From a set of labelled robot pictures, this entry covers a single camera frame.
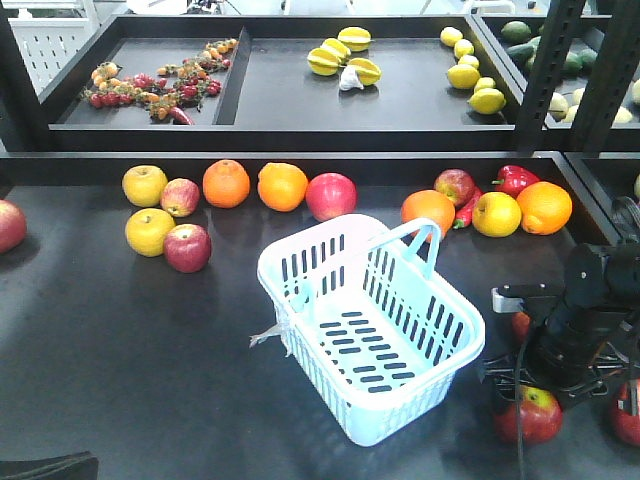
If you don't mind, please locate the light blue plastic basket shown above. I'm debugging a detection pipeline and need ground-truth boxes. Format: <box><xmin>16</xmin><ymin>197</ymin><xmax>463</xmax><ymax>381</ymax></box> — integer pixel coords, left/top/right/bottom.
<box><xmin>257</xmin><ymin>214</ymin><xmax>485</xmax><ymax>447</ymax></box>

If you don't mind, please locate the orange right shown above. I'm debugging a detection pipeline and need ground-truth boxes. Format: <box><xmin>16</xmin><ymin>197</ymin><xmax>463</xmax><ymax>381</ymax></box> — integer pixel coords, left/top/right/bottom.
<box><xmin>516</xmin><ymin>181</ymin><xmax>573</xmax><ymax>235</ymax></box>

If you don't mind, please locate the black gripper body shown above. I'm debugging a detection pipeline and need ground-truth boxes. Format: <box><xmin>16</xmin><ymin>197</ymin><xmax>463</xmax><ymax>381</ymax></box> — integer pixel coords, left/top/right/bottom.
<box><xmin>479</xmin><ymin>299</ymin><xmax>635</xmax><ymax>409</ymax></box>

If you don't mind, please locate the small pink apple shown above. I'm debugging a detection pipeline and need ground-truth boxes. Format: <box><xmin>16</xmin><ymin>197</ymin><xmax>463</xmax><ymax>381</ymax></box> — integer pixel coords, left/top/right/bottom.
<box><xmin>160</xmin><ymin>178</ymin><xmax>200</xmax><ymax>218</ymax></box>

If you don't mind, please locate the clear plastic tag strip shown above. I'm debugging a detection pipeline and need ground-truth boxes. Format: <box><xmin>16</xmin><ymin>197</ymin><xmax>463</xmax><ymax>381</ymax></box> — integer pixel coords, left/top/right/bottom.
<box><xmin>249</xmin><ymin>306</ymin><xmax>295</xmax><ymax>357</ymax></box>

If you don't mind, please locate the pink red apple middle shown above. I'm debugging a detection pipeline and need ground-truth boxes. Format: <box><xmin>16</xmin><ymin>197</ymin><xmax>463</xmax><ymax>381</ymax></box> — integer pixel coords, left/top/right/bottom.
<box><xmin>305</xmin><ymin>173</ymin><xmax>358</xmax><ymax>222</ymax></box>

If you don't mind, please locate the orange back left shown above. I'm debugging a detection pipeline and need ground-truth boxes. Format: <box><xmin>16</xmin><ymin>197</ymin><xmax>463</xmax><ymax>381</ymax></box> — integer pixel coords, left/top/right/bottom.
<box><xmin>202</xmin><ymin>159</ymin><xmax>251</xmax><ymax>209</ymax></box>

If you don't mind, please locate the cherry tomato vine cluster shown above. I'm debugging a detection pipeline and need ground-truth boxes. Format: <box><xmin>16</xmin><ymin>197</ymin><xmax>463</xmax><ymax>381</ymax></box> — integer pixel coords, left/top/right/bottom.
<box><xmin>79</xmin><ymin>38</ymin><xmax>239</xmax><ymax>125</ymax></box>

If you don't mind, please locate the red chili pepper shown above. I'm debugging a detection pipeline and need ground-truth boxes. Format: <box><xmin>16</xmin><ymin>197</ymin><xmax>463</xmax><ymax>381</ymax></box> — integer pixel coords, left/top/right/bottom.
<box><xmin>452</xmin><ymin>187</ymin><xmax>483</xmax><ymax>230</ymax></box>

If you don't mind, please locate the white garlic bulb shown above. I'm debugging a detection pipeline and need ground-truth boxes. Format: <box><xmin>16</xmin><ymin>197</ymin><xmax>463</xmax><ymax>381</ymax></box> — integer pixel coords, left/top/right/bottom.
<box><xmin>338</xmin><ymin>66</ymin><xmax>364</xmax><ymax>92</ymax></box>

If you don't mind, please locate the orange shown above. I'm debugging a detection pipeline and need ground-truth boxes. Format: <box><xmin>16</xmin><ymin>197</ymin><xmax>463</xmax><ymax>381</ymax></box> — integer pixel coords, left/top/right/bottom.
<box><xmin>257</xmin><ymin>162</ymin><xmax>308</xmax><ymax>212</ymax></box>
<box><xmin>516</xmin><ymin>181</ymin><xmax>573</xmax><ymax>235</ymax></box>
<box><xmin>202</xmin><ymin>159</ymin><xmax>251</xmax><ymax>209</ymax></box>
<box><xmin>400</xmin><ymin>189</ymin><xmax>456</xmax><ymax>238</ymax></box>

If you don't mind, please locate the red bell pepper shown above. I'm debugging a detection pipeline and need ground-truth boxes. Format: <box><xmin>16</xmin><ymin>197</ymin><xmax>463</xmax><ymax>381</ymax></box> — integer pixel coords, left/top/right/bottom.
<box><xmin>492</xmin><ymin>165</ymin><xmax>540</xmax><ymax>198</ymax></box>

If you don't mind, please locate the yellow lemon large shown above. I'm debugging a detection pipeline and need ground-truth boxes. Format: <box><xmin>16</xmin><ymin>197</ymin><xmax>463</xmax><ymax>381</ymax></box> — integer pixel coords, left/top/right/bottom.
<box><xmin>446</xmin><ymin>64</ymin><xmax>481</xmax><ymax>90</ymax></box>

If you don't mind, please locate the yellow apple front left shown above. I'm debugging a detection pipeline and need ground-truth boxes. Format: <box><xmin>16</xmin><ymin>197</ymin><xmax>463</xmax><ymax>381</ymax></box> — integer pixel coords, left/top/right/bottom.
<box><xmin>125</xmin><ymin>208</ymin><xmax>176</xmax><ymax>257</ymax></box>

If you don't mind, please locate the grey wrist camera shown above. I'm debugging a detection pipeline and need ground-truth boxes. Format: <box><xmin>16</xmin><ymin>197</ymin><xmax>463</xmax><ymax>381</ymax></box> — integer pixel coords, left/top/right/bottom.
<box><xmin>491</xmin><ymin>283</ymin><xmax>547</xmax><ymax>313</ymax></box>

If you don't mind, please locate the black upper fruit shelf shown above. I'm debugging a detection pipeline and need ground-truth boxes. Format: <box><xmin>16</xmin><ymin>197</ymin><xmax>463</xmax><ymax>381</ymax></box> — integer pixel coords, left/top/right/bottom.
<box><xmin>1</xmin><ymin>15</ymin><xmax>639</xmax><ymax>152</ymax></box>

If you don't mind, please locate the yellow round fruit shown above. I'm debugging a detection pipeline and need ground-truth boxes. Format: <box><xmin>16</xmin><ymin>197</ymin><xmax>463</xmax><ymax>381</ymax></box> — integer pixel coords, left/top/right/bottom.
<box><xmin>472</xmin><ymin>192</ymin><xmax>522</xmax><ymax>238</ymax></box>

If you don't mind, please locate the yellow starfruit right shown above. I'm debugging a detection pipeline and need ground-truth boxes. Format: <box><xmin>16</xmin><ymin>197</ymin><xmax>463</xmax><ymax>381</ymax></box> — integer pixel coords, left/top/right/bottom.
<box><xmin>347</xmin><ymin>57</ymin><xmax>382</xmax><ymax>87</ymax></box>

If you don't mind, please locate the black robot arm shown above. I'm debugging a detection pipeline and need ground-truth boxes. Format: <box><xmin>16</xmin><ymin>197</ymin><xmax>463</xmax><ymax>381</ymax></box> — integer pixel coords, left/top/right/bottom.
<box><xmin>480</xmin><ymin>197</ymin><xmax>639</xmax><ymax>407</ymax></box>

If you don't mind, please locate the yellow apple back left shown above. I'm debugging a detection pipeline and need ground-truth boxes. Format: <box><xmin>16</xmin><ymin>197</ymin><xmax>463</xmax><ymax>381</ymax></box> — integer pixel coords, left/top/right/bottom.
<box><xmin>121</xmin><ymin>165</ymin><xmax>168</xmax><ymax>208</ymax></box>

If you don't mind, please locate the red apple beside yellow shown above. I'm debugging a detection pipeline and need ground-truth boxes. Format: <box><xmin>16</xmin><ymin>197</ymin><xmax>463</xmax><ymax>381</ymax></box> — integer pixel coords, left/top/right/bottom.
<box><xmin>163</xmin><ymin>224</ymin><xmax>212</xmax><ymax>273</ymax></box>

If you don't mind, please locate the orange back middle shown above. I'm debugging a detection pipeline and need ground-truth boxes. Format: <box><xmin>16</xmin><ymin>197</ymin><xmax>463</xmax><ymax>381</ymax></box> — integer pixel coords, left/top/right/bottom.
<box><xmin>257</xmin><ymin>162</ymin><xmax>308</xmax><ymax>212</ymax></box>

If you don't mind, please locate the dark red apple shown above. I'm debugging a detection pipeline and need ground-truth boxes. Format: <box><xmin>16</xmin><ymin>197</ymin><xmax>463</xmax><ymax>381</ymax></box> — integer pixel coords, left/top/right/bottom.
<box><xmin>434</xmin><ymin>169</ymin><xmax>476</xmax><ymax>209</ymax></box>
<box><xmin>511</xmin><ymin>311</ymin><xmax>531</xmax><ymax>345</ymax></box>

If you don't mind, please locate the yellow lemon front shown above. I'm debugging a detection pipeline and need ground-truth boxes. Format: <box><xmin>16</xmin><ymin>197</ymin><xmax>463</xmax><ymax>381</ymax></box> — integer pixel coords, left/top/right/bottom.
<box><xmin>468</xmin><ymin>88</ymin><xmax>506</xmax><ymax>115</ymax></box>

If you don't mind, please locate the pink apple far left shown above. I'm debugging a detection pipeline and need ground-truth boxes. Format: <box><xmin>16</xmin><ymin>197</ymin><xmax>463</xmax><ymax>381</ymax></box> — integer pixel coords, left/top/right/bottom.
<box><xmin>0</xmin><ymin>199</ymin><xmax>27</xmax><ymax>254</ymax></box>

